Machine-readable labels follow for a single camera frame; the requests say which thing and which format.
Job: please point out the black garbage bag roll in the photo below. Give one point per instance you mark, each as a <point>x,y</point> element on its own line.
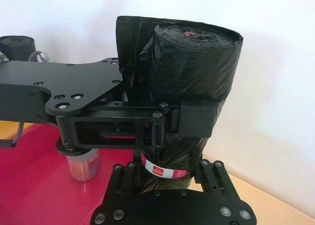
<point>189,67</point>

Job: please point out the red glossy tray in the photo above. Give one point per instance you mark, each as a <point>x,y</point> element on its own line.
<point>37,180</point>

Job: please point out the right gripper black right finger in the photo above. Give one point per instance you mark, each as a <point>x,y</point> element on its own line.
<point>216,178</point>

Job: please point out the clear toothpick container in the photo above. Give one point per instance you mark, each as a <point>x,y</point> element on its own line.
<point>83,166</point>

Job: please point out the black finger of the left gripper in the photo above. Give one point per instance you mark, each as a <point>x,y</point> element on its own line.
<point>118,94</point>
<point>147,116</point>

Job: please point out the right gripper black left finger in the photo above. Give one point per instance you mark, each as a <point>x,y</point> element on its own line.
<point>125,178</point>

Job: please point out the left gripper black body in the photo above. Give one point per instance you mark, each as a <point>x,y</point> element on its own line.
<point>73,84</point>

